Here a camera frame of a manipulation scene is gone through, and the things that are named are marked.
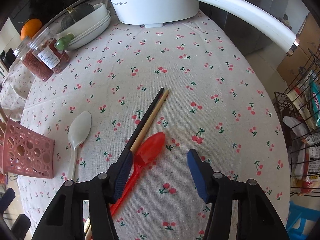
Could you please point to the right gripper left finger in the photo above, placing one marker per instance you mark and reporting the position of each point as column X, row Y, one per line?
column 63, row 218

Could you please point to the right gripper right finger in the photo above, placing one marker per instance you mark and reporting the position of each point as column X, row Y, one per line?
column 257, row 218

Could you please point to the white plastic spoon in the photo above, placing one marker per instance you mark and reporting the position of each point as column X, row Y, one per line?
column 78, row 133

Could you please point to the black chopstick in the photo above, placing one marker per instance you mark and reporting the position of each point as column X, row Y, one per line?
column 143, row 121

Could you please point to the red plastic spoon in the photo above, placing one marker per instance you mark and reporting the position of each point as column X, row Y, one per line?
column 144, row 156

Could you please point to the light wooden chopstick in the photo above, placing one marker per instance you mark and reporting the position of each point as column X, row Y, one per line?
column 150, row 122

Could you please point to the blue plastic stool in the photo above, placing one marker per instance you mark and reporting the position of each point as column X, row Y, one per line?
column 298, row 216

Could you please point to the pink perforated utensil basket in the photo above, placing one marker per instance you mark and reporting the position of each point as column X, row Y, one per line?
column 25, row 152

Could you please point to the jar of red berries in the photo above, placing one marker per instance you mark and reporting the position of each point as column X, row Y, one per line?
column 26, row 55

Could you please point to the jar with white label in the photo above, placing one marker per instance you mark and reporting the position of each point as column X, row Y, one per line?
column 43, row 48

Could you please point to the stacked white bowls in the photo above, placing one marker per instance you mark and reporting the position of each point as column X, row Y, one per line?
column 84, row 30

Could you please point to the orange tangerine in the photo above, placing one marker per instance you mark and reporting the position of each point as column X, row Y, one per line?
column 30, row 28

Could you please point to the dark green squash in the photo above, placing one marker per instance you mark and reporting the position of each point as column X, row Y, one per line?
column 76, row 14

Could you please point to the white electric cooking pot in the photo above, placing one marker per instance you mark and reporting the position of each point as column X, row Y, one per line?
column 154, row 13

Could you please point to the black wire rack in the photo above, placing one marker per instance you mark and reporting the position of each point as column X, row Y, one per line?
column 298, row 111

